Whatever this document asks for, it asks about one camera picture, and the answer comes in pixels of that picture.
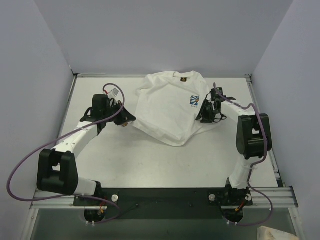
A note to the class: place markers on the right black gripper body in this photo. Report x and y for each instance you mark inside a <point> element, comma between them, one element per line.
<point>206,110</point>

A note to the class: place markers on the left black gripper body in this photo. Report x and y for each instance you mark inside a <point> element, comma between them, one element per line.
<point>124,114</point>

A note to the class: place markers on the white t-shirt with flower print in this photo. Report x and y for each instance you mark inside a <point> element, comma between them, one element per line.
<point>168,104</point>

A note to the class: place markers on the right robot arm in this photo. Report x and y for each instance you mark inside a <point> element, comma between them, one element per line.
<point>253,134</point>

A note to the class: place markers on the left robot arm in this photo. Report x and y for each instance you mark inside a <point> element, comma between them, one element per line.
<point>57,167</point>

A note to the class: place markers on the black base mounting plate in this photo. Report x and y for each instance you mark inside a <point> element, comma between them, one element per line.
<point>167,203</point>

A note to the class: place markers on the beige object at corner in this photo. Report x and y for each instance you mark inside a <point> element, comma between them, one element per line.
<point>267,233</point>

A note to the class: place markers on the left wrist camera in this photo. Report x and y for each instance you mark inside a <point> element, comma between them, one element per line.
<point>112,94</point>

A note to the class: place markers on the aluminium frame rail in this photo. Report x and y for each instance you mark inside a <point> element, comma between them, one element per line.
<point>58,174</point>

